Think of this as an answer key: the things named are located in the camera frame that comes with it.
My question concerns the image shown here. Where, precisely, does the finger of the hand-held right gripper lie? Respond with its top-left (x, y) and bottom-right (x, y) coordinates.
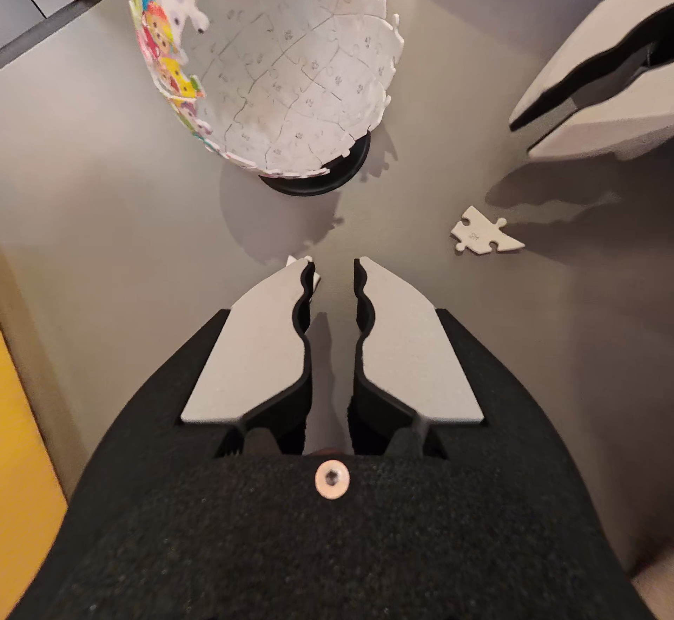
top-left (527, 59), bottom-right (674, 162)
top-left (508, 0), bottom-right (674, 132)

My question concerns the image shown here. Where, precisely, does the round black ball stand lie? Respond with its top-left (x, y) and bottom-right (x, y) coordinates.
top-left (259, 130), bottom-right (372, 197)

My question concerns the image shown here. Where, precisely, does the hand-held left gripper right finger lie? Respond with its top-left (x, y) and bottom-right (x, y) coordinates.
top-left (348, 256), bottom-right (485, 455)

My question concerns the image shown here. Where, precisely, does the white puzzle piece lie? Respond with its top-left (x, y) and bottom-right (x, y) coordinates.
top-left (450, 205), bottom-right (526, 255)
top-left (286, 255), bottom-right (322, 289)

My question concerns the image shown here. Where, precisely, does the colourful puzzle ball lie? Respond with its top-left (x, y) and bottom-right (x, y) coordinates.
top-left (128, 0), bottom-right (405, 179)

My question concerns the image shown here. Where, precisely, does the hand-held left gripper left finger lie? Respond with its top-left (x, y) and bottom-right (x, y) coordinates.
top-left (180, 256), bottom-right (317, 455)

